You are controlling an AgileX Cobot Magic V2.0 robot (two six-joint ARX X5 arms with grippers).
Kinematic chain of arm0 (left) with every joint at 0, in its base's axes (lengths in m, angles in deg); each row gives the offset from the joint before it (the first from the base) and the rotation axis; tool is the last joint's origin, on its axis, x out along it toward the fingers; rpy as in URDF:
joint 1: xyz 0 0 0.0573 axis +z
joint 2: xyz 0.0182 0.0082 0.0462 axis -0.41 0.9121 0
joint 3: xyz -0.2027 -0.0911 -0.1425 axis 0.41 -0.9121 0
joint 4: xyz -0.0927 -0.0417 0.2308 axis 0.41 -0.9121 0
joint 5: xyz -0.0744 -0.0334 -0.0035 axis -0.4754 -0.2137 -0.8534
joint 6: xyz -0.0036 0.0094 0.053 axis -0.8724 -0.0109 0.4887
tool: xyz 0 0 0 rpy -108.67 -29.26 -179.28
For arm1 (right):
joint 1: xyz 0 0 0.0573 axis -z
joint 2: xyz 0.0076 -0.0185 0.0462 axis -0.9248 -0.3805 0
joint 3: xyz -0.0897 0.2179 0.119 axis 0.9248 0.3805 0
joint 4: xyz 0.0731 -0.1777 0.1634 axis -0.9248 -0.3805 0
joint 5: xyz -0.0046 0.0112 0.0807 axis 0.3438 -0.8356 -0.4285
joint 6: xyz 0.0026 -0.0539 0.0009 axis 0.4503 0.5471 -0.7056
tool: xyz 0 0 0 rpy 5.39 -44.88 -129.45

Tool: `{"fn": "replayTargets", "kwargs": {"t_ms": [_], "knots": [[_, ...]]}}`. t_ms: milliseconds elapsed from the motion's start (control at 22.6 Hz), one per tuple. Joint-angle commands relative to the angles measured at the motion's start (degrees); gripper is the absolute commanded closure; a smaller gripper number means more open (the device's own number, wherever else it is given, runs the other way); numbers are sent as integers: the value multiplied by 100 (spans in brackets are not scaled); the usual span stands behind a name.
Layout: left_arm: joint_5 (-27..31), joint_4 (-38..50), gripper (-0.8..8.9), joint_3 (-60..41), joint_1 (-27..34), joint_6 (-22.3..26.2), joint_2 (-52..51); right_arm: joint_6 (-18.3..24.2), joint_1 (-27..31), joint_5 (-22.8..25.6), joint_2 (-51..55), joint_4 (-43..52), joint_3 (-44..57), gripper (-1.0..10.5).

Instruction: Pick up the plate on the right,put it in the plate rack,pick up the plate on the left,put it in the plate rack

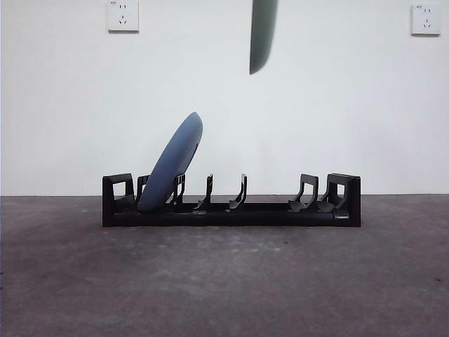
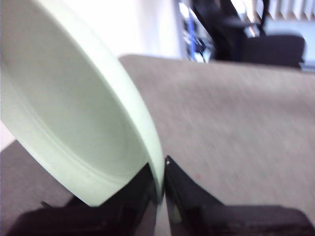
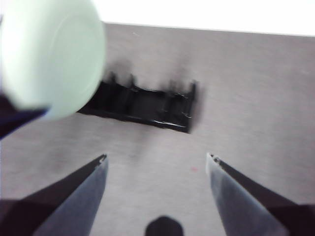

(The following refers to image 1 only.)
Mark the pale green round plate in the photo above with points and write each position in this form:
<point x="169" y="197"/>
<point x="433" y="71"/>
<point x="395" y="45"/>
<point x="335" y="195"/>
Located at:
<point x="263" y="31"/>

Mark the black plastic plate rack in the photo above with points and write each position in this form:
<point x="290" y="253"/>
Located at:
<point x="352" y="200"/>

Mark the blue round plate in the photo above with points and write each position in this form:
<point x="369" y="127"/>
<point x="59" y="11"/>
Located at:
<point x="172" y="165"/>

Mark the white wall socket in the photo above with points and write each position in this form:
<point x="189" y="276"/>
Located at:
<point x="122" y="17"/>
<point x="425" y="21"/>

